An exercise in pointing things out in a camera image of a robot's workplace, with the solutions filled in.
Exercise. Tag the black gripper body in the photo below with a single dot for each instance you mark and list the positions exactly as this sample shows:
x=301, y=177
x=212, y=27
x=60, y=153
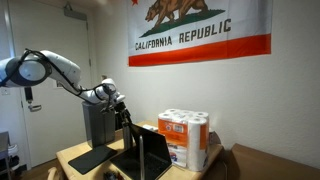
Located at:
x=120, y=109

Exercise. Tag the black laptop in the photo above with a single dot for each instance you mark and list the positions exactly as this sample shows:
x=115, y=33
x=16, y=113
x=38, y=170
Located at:
x=153, y=150

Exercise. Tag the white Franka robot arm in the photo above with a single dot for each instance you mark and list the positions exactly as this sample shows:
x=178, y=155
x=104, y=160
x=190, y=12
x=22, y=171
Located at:
x=63, y=68

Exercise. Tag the stainless steel tumbler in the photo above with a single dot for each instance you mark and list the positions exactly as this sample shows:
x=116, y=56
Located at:
x=127, y=138

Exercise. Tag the gray plastic trash bin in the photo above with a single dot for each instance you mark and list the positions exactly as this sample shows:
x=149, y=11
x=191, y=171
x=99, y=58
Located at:
x=98, y=125

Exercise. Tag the black flat mat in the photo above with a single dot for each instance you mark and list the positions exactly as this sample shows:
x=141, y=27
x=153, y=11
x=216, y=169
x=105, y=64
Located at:
x=91, y=159

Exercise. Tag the dark marker bundle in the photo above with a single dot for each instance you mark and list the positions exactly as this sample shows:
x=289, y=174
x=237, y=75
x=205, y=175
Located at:
x=111, y=175

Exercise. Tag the orange paper towel pack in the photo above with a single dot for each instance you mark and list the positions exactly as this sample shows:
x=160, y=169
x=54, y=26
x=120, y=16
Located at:
x=186, y=140

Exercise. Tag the white door with closer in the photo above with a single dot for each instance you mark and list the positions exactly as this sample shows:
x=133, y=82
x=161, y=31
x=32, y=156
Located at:
x=60, y=120

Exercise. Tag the gray door closer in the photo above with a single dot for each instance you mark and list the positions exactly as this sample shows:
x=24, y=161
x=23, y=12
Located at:
x=75, y=12

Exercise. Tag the California Republic flag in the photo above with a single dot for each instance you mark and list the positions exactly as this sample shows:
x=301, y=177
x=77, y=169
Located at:
x=200, y=30

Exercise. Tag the gray metal shelf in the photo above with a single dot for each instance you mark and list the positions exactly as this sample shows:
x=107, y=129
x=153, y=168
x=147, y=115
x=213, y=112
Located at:
x=7, y=156

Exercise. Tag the white wall switch plate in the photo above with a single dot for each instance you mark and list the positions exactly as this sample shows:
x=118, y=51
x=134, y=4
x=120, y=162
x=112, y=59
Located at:
x=4, y=91

